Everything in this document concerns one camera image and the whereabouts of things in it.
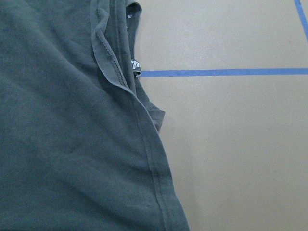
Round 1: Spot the black graphic t-shirt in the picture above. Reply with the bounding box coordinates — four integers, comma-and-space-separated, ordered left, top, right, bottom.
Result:
0, 0, 189, 231

